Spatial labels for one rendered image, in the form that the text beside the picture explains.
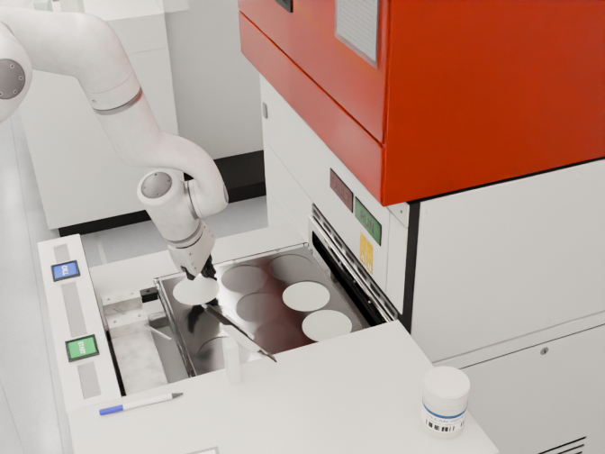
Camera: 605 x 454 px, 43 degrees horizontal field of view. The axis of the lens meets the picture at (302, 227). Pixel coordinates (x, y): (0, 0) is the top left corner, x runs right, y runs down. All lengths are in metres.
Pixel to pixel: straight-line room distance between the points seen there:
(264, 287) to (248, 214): 1.95
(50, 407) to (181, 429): 1.53
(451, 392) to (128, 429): 0.52
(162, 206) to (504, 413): 0.92
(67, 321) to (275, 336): 0.41
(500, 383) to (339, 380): 0.52
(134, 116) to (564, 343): 1.05
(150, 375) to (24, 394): 1.39
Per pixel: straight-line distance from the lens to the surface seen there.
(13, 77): 1.17
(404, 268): 1.40
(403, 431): 1.28
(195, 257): 1.58
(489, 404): 1.80
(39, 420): 2.76
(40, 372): 2.94
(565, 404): 1.97
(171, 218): 1.46
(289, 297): 1.63
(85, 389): 1.41
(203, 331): 1.56
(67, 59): 1.27
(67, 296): 1.63
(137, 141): 1.35
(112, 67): 1.28
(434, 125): 1.28
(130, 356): 1.57
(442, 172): 1.33
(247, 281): 1.68
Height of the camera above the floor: 1.91
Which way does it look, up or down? 33 degrees down
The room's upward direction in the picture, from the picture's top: 1 degrees counter-clockwise
